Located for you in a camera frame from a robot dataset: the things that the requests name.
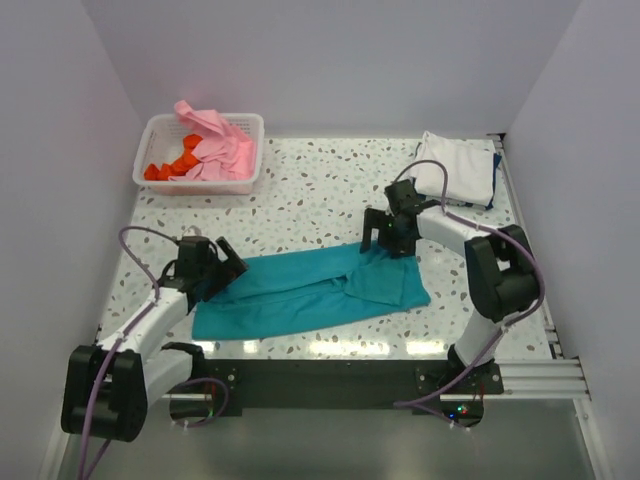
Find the teal t shirt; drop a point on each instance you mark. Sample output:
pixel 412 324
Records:
pixel 298 292

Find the pink t shirt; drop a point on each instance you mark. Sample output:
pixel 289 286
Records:
pixel 226 152

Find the white plastic basket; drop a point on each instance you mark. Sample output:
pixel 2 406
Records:
pixel 162 142

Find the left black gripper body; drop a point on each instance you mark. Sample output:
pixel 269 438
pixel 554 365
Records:
pixel 214 273

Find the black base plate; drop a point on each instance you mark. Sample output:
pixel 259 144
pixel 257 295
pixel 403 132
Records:
pixel 305 384

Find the folded white t shirt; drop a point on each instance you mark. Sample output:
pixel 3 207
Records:
pixel 435 147

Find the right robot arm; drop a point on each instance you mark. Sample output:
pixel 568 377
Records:
pixel 504 282

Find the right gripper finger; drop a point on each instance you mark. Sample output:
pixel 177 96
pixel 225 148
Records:
pixel 369 226
pixel 378 219

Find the orange t shirt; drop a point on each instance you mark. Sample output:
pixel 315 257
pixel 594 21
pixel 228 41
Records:
pixel 180 167

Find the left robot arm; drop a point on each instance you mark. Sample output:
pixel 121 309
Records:
pixel 111 384

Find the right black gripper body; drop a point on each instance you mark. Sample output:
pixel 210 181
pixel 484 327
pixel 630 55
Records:
pixel 403 244

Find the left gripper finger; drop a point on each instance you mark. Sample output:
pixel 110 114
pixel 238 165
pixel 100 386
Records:
pixel 234 265
pixel 212 286

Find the aluminium frame rail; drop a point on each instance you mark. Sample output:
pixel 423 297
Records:
pixel 534 366

